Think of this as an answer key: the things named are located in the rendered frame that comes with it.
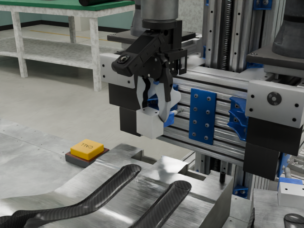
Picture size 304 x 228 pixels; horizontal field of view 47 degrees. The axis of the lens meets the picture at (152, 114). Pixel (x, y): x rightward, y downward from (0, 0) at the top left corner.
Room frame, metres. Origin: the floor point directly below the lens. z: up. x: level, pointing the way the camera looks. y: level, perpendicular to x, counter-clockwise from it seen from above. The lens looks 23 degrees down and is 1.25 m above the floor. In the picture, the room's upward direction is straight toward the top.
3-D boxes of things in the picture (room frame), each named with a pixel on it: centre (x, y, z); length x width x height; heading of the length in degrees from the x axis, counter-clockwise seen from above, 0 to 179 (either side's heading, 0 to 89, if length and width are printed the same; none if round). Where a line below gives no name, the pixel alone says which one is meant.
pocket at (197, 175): (0.57, -0.08, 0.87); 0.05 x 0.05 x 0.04; 58
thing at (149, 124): (0.74, -0.03, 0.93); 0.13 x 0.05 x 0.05; 135
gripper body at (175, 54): (0.73, -0.02, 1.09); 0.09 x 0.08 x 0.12; 135
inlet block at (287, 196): (0.57, -0.27, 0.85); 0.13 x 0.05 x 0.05; 165
